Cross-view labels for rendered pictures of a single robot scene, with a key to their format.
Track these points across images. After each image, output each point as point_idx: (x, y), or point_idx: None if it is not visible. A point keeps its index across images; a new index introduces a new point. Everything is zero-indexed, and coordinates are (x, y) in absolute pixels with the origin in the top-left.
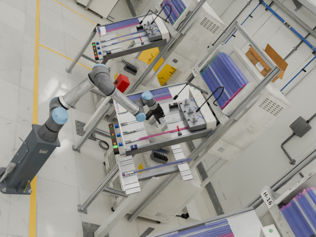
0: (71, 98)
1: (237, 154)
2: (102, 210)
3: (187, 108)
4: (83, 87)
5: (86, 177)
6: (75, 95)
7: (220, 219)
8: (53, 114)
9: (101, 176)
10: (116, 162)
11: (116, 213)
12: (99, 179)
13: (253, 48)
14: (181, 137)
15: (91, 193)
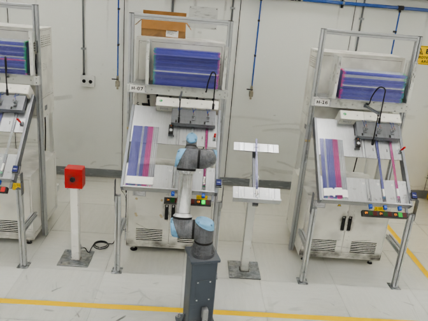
0: (190, 204)
1: None
2: None
3: (186, 118)
4: (191, 183)
5: (163, 267)
6: (190, 198)
7: (318, 142)
8: (208, 227)
9: (156, 255)
10: (158, 228)
11: (249, 234)
12: (162, 257)
13: (186, 22)
14: (218, 138)
15: (185, 266)
